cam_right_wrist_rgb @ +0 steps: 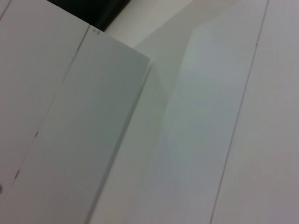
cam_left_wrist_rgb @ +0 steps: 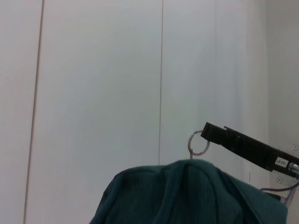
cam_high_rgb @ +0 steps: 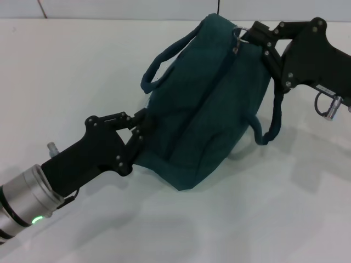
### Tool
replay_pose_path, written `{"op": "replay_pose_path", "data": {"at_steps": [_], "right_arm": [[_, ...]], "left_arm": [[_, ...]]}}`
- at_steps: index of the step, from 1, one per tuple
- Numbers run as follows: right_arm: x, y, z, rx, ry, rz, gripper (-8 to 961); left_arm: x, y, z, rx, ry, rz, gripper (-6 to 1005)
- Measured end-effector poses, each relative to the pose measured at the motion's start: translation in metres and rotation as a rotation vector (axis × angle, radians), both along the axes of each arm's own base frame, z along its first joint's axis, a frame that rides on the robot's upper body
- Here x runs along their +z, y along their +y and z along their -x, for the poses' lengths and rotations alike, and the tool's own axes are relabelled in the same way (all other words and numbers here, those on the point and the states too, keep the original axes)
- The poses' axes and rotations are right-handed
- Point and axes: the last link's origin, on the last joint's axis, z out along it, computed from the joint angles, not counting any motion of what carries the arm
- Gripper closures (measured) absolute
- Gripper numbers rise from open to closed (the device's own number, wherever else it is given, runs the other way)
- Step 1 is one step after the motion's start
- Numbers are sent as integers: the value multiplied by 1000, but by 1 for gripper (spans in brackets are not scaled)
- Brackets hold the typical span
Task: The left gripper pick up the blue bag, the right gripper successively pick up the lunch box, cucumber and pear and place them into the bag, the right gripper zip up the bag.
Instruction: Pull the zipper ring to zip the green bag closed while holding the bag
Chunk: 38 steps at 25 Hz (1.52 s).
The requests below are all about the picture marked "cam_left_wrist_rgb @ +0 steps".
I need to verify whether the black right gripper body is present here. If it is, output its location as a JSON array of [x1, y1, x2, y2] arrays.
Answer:
[[235, 134, 299, 173]]

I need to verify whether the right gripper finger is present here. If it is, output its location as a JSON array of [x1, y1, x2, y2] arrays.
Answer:
[[201, 121, 238, 154]]

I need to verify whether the metal zipper pull with ring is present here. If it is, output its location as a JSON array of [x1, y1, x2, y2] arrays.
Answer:
[[187, 129, 210, 161]]

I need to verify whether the dark blue fabric bag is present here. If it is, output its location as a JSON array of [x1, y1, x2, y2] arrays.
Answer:
[[89, 160, 288, 224]]

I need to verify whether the white screwed wall plate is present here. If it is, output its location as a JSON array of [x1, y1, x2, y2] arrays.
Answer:
[[270, 144, 299, 190]]

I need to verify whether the right gripper grey cable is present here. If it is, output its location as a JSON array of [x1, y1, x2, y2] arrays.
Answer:
[[260, 163, 299, 206]]

